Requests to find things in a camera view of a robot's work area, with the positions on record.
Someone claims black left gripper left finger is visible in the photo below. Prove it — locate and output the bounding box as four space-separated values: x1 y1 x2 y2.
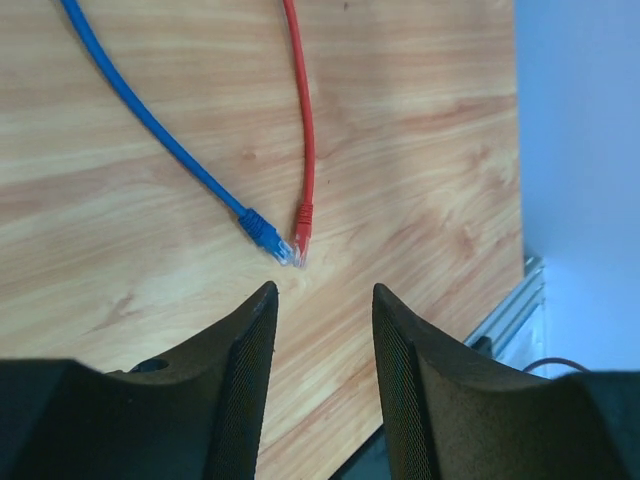
1 282 278 479

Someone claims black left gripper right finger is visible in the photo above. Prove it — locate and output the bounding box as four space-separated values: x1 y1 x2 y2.
372 284 639 479

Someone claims red ethernet cable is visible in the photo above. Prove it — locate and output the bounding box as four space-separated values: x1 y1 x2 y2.
282 0 317 269

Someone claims blue ethernet cable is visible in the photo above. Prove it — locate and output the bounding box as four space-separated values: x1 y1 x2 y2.
59 0 294 266

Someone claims aluminium front frame rail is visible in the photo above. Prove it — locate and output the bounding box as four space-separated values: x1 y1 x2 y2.
464 257 545 358

